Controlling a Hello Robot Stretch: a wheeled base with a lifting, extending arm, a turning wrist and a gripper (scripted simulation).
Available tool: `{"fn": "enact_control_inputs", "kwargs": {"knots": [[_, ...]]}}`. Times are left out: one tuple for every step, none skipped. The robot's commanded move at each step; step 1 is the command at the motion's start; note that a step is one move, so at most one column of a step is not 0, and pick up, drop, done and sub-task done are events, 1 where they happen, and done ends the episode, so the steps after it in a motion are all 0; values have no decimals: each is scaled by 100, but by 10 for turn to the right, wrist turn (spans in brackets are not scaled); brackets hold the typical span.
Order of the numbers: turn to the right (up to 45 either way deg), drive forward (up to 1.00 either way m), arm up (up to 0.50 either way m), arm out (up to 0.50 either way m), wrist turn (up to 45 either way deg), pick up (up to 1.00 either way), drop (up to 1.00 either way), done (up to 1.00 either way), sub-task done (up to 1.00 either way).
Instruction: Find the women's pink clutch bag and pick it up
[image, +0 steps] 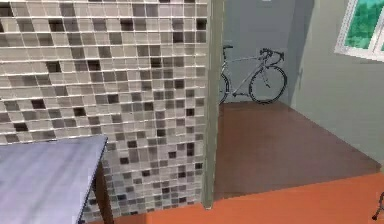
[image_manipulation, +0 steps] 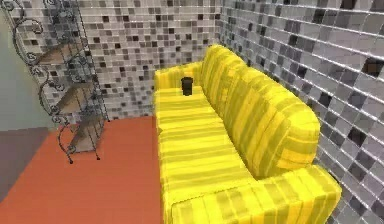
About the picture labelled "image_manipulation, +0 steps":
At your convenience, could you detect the black wire shelf rack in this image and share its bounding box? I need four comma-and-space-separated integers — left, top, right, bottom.
0, 0, 110, 165

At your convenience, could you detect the black cylinder cup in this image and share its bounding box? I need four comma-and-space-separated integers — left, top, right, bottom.
180, 76, 195, 97

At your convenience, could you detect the yellow striped sofa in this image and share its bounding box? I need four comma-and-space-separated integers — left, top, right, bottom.
152, 43, 343, 224

